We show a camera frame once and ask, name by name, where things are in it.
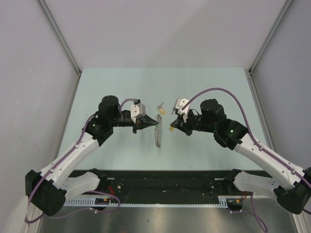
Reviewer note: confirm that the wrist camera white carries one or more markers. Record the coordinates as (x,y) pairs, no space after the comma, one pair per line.
(137,110)
(181,108)

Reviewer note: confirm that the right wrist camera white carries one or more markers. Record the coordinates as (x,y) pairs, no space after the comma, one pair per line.
(181,108)

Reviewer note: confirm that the left aluminium frame post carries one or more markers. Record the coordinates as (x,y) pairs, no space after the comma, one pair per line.
(58,35)

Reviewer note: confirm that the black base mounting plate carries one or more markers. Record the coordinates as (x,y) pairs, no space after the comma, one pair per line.
(168,186)

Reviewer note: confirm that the round metal keyring disc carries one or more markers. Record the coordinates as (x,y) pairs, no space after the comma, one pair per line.
(159,131)

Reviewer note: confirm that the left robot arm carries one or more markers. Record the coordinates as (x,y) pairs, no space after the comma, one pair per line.
(52,186)

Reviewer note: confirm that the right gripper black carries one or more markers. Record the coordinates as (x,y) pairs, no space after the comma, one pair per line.
(180,124)

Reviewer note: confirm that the right aluminium frame post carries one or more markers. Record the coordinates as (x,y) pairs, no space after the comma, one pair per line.
(285,9)

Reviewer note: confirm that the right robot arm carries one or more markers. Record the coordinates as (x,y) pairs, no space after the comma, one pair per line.
(288,184)

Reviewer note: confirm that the aluminium frame post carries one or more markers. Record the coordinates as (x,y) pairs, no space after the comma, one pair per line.
(285,9)
(58,35)

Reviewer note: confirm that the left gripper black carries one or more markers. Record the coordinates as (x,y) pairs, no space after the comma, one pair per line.
(143,122)

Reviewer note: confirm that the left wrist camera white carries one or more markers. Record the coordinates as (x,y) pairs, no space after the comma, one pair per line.
(137,110)

